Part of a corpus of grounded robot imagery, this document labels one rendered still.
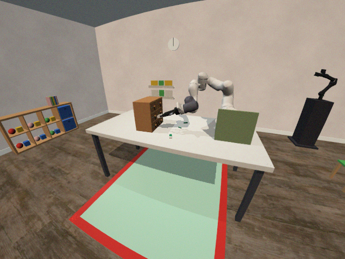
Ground brown wooden chest of drawers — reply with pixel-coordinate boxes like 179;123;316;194
133;97;162;133

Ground brown wooden drawer front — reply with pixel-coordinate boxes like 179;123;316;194
150;100;157;112
151;110;157;122
157;107;163;115
151;119;158;131
157;98;162;108
158;117;163;126

